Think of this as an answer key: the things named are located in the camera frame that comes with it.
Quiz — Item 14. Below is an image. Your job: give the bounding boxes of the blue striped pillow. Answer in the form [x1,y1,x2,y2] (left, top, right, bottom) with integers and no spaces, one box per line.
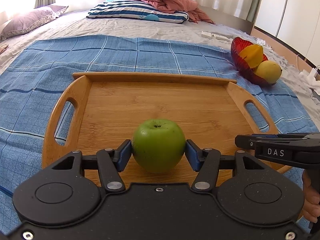
[87,0,189,24]

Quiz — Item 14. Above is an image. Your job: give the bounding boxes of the red glass fruit bowl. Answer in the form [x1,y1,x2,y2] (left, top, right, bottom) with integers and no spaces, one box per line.
[231,37,275,87]

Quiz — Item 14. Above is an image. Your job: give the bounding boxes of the pink clothes at left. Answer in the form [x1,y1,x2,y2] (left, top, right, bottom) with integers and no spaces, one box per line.
[0,44,9,54]

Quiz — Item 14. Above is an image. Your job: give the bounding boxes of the pink blanket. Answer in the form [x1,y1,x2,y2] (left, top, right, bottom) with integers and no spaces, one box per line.
[137,0,215,24]

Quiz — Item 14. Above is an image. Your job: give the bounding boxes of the blue checked cloth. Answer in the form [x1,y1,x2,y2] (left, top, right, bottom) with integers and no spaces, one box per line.
[1,35,319,233]

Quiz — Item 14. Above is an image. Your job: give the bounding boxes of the orange starfruit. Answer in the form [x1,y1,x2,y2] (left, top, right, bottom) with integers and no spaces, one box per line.
[239,44,264,69]

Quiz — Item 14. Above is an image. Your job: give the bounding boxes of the white box on bed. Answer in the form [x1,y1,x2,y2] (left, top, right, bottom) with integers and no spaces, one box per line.
[201,31,232,42]

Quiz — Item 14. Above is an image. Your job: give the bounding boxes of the white crumpled cloth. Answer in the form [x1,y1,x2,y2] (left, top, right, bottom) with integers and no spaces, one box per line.
[299,68,320,95]

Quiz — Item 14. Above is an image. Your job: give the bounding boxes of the white wardrobe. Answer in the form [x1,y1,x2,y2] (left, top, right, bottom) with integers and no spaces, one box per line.
[255,0,319,66]

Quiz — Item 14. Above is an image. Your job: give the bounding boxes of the purple pillow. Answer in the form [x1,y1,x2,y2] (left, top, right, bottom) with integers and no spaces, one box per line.
[1,5,68,41]

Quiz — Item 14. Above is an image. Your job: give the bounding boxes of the yellow mango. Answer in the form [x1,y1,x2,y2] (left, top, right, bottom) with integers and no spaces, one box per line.
[254,60,282,85]

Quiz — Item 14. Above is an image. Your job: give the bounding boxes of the green apple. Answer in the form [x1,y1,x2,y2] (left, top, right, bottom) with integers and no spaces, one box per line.
[132,119,185,173]

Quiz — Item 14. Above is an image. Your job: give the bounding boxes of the right hand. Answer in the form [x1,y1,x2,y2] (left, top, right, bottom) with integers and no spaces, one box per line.
[302,170,320,223]

